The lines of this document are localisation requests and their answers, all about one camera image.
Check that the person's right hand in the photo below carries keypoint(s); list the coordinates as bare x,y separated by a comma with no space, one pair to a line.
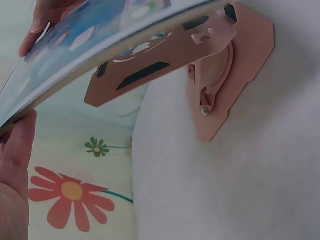
37,22

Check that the person's left hand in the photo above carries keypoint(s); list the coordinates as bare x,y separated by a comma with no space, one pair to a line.
12,190

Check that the person's right fingers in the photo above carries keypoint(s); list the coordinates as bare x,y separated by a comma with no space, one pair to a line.
35,30

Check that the blue illustrated picture book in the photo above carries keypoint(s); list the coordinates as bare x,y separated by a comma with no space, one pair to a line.
82,47

